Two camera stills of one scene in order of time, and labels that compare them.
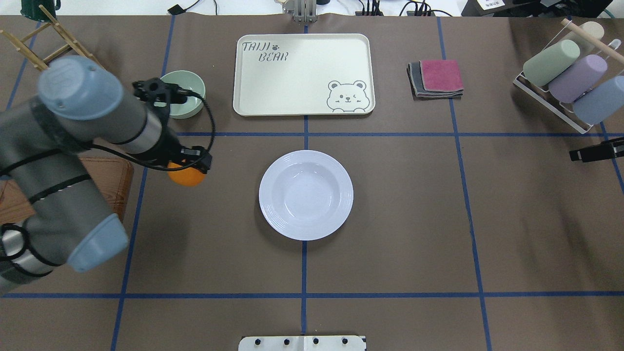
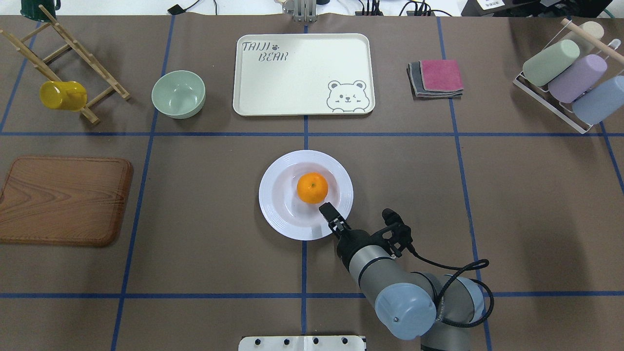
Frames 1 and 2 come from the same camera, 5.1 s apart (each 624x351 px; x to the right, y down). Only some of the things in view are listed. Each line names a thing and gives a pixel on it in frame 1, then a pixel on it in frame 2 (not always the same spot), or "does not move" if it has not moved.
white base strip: (302, 343) does not move
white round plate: (305, 195) does not move
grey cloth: (419, 93) does not move
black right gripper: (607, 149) to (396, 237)
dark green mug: (30, 9) does not move
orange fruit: (187, 177) to (312, 187)
